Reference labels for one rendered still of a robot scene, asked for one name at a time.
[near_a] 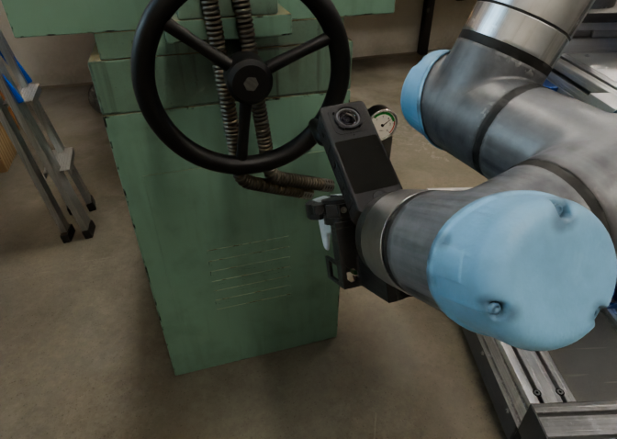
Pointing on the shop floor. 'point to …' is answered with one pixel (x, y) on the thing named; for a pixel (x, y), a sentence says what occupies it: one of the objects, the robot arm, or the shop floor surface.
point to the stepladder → (57, 163)
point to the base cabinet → (227, 238)
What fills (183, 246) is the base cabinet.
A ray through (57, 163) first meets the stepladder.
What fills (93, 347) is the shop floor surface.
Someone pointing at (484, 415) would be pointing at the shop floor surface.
